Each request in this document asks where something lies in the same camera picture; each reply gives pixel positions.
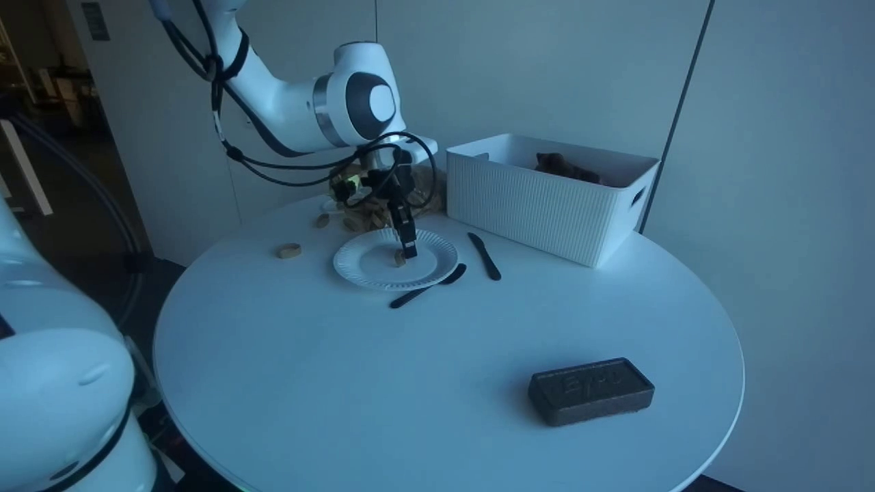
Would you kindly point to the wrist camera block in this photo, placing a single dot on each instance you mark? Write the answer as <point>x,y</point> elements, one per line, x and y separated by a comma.
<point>345,187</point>

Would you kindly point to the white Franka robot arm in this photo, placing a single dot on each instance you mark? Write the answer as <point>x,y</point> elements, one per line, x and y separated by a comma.
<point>275,99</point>

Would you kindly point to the dark wall sign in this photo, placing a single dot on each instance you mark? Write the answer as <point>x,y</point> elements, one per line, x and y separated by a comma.
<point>94,24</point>

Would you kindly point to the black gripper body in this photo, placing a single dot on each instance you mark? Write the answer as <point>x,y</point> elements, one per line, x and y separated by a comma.
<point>395,180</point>

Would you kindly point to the clear plastic bag of bands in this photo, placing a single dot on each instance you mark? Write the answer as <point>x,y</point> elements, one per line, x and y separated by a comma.
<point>365,221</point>

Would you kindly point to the white paper plate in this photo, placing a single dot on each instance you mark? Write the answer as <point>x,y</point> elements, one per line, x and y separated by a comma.
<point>365,264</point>

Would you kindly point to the black rectangular box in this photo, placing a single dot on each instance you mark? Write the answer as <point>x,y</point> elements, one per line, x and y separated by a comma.
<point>591,392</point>

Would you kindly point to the dark bundle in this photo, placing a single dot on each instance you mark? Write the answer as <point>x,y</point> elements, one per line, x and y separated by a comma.
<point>565,167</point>

